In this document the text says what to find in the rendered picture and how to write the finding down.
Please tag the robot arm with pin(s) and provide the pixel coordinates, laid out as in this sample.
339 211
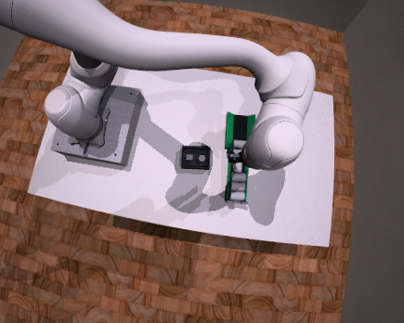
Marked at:
285 84

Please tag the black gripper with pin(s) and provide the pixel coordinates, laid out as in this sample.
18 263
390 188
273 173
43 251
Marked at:
233 155

